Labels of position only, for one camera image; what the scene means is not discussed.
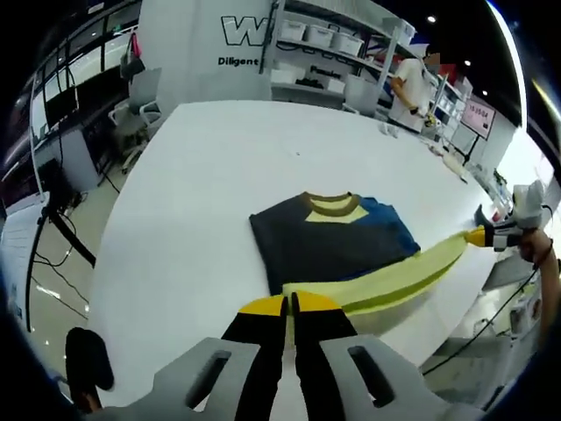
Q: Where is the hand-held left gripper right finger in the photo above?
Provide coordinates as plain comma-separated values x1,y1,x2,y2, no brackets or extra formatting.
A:
290,291,440,421

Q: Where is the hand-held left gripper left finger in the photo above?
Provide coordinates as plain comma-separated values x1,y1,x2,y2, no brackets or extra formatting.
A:
151,294,290,421

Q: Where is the colour-block garment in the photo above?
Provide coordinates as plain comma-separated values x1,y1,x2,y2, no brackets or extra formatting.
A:
248,190,484,335

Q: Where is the person's right hand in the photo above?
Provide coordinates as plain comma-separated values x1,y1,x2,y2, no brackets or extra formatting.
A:
516,226,555,269

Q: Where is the pink display screen on stand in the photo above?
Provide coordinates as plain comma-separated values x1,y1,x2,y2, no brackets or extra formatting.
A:
462,99,498,167

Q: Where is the person's black shoe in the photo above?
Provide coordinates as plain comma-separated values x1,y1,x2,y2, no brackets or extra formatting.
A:
64,326,116,414

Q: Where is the grey metal shelf rack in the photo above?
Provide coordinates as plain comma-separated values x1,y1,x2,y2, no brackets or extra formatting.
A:
261,0,475,146

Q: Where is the black tripod stand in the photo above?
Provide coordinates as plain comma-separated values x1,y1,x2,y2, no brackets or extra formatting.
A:
25,161,98,333

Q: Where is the white display board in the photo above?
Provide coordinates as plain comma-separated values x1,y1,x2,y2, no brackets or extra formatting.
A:
0,204,46,310

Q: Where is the white storage bin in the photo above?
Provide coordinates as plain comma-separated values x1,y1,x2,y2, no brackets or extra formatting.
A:
280,19,309,39
306,25,337,45
332,30,366,53

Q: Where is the grey computer desk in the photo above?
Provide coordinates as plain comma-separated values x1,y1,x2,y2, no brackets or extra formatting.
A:
32,115,111,195

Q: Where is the white office chair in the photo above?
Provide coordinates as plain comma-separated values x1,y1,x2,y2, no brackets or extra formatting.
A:
108,68,164,175

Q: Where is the black computer monitor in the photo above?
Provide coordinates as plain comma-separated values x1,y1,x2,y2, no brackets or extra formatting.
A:
42,84,81,127

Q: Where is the hanging dark bag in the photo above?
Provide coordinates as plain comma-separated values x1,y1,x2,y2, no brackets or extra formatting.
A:
119,32,146,76

